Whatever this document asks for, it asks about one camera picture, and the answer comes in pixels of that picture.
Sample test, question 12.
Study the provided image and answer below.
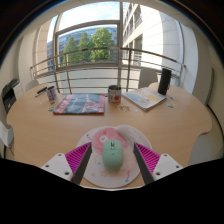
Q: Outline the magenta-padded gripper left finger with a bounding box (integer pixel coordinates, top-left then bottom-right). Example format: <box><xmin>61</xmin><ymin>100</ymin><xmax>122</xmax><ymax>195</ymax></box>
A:
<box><xmin>39</xmin><ymin>142</ymin><xmax>93</xmax><ymax>186</ymax></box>

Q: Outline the round white pink mouse pad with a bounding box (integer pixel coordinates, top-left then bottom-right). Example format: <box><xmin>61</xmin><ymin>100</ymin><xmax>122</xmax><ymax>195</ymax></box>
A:
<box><xmin>75</xmin><ymin>124</ymin><xmax>153</xmax><ymax>190</ymax></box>

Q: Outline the white open booklet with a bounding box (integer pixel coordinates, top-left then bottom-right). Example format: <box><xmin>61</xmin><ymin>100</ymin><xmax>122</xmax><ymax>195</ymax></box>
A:
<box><xmin>121</xmin><ymin>87</ymin><xmax>168</xmax><ymax>112</ymax></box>

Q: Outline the mint green computer mouse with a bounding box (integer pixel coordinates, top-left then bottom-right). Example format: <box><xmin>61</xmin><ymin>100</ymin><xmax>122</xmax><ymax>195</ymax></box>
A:
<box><xmin>101</xmin><ymin>139</ymin><xmax>124</xmax><ymax>172</ymax></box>

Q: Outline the black cylindrical speaker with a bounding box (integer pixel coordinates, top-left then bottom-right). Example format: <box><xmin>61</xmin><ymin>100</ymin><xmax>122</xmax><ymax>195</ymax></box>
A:
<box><xmin>157</xmin><ymin>67</ymin><xmax>173</xmax><ymax>96</ymax></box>

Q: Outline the black office printer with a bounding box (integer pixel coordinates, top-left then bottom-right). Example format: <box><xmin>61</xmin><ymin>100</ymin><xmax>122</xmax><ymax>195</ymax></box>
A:
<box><xmin>0</xmin><ymin>77</ymin><xmax>21</xmax><ymax>114</ymax></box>

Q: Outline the red and dark magazine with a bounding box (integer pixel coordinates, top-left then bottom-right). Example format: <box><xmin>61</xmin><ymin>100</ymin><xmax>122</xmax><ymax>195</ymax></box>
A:
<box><xmin>52</xmin><ymin>93</ymin><xmax>107</xmax><ymax>116</ymax></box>

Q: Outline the metal balcony railing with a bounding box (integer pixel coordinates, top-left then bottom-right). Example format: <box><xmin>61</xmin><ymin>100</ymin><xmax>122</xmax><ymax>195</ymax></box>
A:
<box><xmin>29</xmin><ymin>46</ymin><xmax>187</xmax><ymax>95</ymax></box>

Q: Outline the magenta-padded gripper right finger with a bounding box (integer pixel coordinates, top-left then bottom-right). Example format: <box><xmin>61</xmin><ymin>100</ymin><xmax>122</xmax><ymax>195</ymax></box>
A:
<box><xmin>132</xmin><ymin>142</ymin><xmax>184</xmax><ymax>186</ymax></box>

